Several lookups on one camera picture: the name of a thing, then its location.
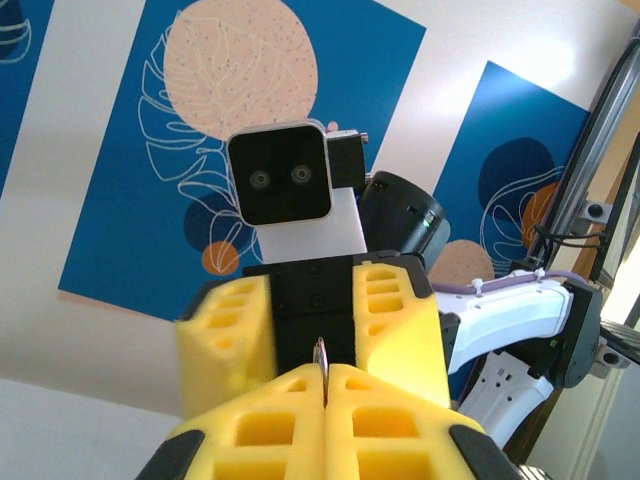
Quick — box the silver carabiner keyring with chain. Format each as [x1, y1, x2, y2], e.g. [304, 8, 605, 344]
[312, 336, 331, 407]

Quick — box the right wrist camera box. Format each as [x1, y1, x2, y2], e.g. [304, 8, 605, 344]
[227, 119, 371, 265]

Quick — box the blue floral wall panel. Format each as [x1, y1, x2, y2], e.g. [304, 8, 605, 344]
[432, 59, 592, 281]
[0, 0, 56, 201]
[57, 0, 429, 321]

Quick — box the aluminium frame post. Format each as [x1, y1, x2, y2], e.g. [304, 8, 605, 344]
[547, 29, 640, 281]

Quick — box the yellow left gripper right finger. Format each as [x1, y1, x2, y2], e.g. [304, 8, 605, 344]
[324, 363, 521, 480]

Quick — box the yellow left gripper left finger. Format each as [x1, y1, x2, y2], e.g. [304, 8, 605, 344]
[134, 363, 329, 480]

